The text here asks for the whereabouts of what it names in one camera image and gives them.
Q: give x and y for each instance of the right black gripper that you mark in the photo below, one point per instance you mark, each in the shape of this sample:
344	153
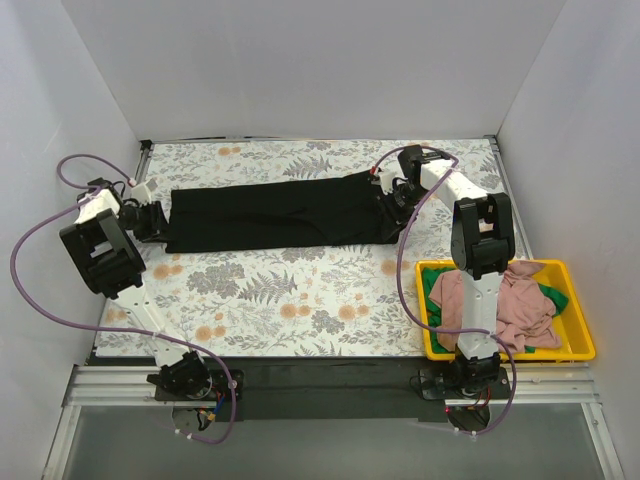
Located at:
391	204

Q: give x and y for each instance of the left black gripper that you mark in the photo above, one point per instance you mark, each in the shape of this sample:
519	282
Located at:
153	223

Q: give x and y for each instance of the black t shirt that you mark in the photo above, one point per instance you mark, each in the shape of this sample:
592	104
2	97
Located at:
292	214

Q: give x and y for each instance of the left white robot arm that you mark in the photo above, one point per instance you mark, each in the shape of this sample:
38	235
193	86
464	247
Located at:
111	265

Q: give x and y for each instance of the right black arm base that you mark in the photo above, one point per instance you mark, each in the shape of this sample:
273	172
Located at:
461	379

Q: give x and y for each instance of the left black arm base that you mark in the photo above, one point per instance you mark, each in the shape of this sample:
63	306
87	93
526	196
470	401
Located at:
192	380

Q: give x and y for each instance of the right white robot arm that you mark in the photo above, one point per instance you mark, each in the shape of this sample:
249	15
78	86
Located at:
482	235

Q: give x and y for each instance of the floral table mat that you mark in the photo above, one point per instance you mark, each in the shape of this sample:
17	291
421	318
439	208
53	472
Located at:
320	301

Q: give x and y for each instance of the pink t shirt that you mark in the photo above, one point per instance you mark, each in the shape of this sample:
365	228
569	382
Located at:
525	310

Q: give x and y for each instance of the green t shirt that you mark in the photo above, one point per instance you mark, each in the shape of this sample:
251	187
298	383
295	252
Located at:
557	300

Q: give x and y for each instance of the yellow plastic bin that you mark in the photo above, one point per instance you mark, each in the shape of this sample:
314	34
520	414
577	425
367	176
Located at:
539	316

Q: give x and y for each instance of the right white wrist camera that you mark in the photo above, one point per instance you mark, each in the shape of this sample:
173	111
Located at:
385	180

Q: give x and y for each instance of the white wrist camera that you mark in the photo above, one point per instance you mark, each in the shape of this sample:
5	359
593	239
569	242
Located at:
385	180
143	192

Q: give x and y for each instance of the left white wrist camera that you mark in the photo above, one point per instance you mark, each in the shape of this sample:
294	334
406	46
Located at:
143	192

